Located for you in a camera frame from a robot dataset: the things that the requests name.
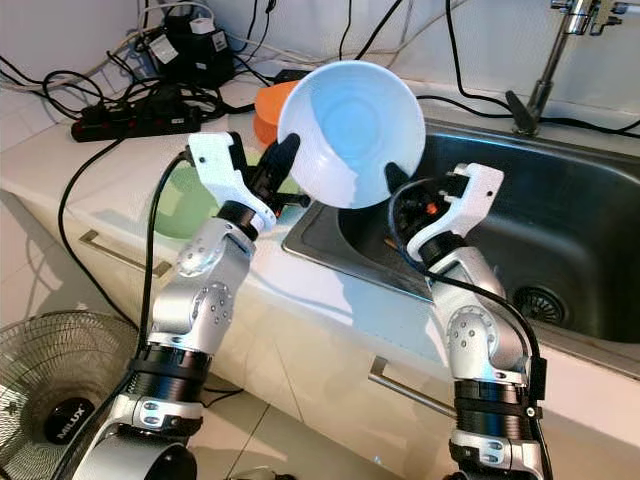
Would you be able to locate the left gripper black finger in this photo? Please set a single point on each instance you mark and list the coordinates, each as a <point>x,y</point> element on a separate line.
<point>280,170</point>
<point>296,202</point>

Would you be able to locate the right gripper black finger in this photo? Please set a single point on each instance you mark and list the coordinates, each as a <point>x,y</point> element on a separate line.
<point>402,187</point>

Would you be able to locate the wooden chopstick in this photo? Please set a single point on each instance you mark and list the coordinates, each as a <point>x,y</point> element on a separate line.
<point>392,243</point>

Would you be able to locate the white ceramic bowl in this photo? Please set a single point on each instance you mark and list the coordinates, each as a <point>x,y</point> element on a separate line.
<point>350,130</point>

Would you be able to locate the green plate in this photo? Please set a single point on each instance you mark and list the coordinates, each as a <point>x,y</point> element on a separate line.
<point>180,215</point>

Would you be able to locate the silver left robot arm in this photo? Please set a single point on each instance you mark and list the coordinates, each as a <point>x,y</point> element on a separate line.
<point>210,300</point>

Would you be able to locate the chrome kitchen faucet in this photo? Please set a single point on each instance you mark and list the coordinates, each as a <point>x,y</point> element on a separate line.
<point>550,65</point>

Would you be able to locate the orange bowl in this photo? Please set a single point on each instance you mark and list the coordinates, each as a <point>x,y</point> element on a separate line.
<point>272,105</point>

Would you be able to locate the small flat black box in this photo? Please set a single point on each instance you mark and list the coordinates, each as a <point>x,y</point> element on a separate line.
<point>290,75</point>

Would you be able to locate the black charger white label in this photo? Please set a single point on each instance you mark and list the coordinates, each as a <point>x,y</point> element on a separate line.
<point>190,62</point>

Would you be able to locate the round sink drain strainer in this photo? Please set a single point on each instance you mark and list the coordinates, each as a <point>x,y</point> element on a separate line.
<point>540,306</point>

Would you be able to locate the long black power strip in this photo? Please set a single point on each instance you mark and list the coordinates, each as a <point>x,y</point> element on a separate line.
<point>135,120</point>

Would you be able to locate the stainless steel sink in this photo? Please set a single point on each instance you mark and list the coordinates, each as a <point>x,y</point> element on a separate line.
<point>580,230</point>

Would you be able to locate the grey floor fan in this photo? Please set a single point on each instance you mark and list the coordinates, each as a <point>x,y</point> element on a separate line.
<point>66,423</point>

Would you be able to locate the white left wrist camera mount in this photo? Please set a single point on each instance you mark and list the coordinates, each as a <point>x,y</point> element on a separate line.
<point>225,180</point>

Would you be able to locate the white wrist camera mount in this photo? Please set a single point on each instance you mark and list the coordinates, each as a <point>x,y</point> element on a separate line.
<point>475,195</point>
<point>225,180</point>

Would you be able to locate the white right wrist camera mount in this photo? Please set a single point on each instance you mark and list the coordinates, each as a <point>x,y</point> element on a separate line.
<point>475,195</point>

